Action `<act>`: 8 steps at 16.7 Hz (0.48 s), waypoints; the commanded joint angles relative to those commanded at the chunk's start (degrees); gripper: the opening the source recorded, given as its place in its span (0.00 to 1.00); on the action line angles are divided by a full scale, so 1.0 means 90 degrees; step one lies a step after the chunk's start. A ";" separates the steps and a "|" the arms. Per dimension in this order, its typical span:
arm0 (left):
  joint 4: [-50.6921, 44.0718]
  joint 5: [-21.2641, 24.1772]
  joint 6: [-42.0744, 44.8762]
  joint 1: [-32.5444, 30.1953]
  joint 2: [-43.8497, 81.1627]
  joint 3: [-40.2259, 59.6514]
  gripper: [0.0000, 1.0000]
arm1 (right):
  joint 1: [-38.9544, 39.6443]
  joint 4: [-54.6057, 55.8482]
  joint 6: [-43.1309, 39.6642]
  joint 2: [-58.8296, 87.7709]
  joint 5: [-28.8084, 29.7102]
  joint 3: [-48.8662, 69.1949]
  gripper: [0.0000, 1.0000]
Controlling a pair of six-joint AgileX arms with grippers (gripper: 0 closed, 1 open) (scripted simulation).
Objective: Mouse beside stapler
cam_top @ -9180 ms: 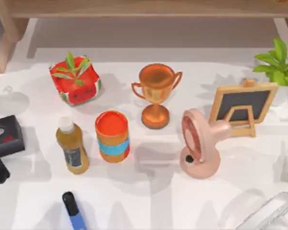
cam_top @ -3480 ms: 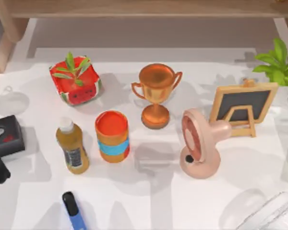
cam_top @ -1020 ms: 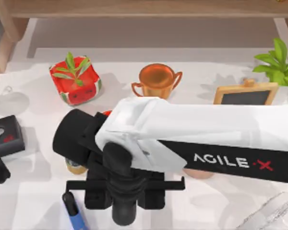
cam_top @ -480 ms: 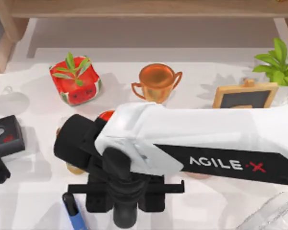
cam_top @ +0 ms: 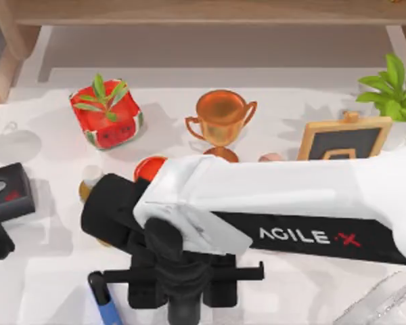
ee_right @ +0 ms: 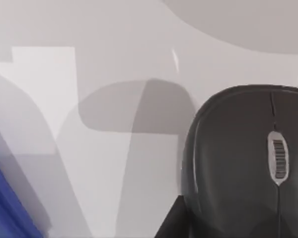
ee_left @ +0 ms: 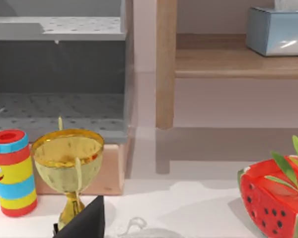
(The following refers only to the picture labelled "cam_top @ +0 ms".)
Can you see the brown bottle with white cap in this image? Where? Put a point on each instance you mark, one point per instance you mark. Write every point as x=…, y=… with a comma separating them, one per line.
x=89, y=176

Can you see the blue and black pen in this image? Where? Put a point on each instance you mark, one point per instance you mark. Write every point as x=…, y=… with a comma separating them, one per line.
x=105, y=301

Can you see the small pink object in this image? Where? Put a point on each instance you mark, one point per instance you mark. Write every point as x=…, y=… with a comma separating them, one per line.
x=270, y=157

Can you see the black box with red mark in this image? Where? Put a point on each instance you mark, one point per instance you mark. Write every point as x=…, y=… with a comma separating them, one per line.
x=11, y=196

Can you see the green plant in white pot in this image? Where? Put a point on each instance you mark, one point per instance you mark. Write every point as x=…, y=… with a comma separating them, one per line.
x=392, y=91

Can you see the wooden shelf unit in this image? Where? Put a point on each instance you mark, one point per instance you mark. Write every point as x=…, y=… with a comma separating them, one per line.
x=189, y=13

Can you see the wooden framed blackboard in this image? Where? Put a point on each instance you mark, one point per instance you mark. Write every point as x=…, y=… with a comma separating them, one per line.
x=341, y=139

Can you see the bronze trophy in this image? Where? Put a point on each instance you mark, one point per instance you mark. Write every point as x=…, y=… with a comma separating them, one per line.
x=220, y=122

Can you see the watermelon plant pot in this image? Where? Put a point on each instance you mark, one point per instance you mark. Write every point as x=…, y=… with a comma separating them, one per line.
x=105, y=118

